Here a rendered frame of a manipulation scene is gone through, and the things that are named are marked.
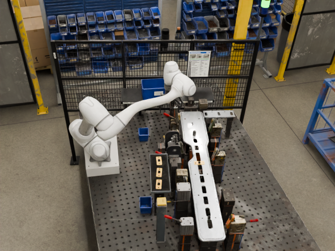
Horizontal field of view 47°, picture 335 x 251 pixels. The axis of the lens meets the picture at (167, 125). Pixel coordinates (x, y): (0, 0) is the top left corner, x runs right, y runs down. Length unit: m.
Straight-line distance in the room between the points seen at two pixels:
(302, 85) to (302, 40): 0.68
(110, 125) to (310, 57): 4.22
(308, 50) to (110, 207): 4.00
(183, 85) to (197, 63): 1.23
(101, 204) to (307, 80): 4.04
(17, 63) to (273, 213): 3.35
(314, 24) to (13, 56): 4.00
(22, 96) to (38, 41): 0.95
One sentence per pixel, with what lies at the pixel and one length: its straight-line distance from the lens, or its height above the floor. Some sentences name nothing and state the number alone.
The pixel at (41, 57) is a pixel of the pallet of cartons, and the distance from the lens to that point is 5.90.
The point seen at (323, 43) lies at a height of 0.53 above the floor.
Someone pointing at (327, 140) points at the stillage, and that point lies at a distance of 4.96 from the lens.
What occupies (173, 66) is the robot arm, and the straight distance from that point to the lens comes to 2.58.
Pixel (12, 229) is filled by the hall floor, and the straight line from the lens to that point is 4.13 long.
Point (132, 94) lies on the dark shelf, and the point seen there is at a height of 1.03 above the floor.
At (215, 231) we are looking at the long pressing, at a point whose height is 1.00.
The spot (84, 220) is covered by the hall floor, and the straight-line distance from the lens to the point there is 4.01.
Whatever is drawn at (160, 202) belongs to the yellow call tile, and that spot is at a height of 1.16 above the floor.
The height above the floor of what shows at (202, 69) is 1.24.
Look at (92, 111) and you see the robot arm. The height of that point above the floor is 1.66.
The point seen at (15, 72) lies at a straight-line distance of 5.01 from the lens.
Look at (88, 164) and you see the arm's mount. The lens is 3.35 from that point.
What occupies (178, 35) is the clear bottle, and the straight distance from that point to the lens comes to 3.61.
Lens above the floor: 3.24
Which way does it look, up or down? 41 degrees down
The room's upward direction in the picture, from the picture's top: 2 degrees clockwise
